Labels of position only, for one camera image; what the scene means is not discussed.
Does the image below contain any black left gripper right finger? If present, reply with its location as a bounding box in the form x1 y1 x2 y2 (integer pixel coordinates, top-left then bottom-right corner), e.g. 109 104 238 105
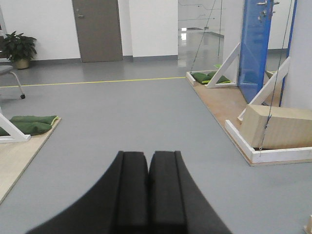
149 151 231 234

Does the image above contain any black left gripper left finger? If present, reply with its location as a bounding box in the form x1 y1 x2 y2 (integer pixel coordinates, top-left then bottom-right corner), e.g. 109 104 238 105
29 151 149 234

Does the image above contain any brown grey door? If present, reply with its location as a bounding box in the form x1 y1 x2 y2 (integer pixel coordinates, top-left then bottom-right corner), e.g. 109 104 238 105
72 0 123 62

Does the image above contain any blue door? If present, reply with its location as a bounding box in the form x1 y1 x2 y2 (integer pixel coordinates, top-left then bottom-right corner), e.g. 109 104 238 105
238 0 297 103

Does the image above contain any wooden base platform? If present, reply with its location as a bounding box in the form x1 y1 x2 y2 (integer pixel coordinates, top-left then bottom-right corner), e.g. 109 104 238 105
186 69 312 167
0 118 61 202

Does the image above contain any left wooden base platform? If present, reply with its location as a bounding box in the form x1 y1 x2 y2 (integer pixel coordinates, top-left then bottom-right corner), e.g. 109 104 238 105
0 118 61 202

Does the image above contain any beige cardboard box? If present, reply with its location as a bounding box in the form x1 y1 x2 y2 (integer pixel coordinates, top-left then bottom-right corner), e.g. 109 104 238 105
239 105 312 149

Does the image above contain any white triangular wooden brace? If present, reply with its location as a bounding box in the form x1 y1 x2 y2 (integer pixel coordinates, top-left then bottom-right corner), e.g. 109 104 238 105
205 42 240 88

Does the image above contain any green sandbag left of pair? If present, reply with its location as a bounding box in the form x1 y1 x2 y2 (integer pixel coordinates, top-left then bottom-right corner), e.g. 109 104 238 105
191 73 211 84

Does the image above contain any green sandbag of pair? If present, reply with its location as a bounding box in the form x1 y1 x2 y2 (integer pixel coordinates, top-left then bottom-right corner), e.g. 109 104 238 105
191 73 211 84
207 71 231 84

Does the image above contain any green sandbag right of pair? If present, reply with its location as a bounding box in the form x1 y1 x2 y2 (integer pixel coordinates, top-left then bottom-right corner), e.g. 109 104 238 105
207 71 231 84

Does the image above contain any white near diagonal brace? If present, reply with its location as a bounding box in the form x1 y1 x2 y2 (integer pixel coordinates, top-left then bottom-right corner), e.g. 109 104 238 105
237 57 292 122

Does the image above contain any grey office chair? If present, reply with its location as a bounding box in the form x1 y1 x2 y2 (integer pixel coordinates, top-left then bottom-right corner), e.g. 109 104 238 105
0 64 26 99

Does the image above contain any potted green plant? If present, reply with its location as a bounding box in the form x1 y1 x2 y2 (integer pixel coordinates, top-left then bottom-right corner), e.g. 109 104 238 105
1 31 37 70

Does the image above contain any white wooden border rail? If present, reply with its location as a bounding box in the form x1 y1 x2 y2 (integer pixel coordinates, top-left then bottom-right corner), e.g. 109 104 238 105
225 120 312 166

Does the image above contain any white left frame brace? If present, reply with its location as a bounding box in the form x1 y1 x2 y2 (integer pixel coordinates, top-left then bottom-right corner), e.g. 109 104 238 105
0 114 31 143

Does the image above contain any white door frame panel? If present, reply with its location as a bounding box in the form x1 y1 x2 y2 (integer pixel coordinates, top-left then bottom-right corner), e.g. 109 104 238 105
282 0 312 109

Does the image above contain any thin dark rope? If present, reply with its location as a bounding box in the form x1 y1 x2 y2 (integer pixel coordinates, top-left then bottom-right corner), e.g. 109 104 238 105
258 0 293 151

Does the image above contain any silver door lever handle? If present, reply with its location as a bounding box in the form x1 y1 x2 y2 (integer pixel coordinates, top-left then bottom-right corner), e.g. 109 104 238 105
256 0 280 23

